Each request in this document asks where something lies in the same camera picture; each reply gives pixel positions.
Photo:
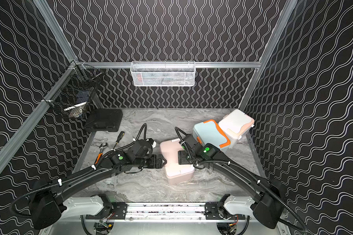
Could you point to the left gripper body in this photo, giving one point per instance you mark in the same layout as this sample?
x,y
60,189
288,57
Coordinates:
x,y
158,161

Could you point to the white wire wall basket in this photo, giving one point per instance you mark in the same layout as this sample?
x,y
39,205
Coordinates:
x,y
163,73

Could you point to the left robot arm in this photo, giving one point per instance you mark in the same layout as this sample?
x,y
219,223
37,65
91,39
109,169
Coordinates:
x,y
45,205

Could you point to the orange handled adjustable wrench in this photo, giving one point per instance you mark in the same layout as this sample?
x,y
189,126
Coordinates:
x,y
102,147

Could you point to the black wire wall basket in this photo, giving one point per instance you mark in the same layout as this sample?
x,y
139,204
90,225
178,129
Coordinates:
x,y
74,98

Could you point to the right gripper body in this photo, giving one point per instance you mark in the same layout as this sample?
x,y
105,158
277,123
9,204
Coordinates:
x,y
184,158

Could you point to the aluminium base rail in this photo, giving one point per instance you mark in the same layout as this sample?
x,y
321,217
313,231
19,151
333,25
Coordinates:
x,y
101,208

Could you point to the white pink first aid box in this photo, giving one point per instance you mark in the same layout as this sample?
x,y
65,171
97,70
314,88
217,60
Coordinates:
x,y
236,125

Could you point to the black yellow screwdriver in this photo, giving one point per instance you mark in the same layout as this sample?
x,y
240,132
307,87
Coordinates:
x,y
120,136

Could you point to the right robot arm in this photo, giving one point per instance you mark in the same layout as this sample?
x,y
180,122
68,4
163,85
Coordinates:
x,y
241,173

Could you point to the black plastic tool case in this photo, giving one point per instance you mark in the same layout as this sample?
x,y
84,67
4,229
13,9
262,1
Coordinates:
x,y
104,120

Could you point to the blue orange first aid box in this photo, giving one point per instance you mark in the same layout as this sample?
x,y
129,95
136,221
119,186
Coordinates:
x,y
209,132

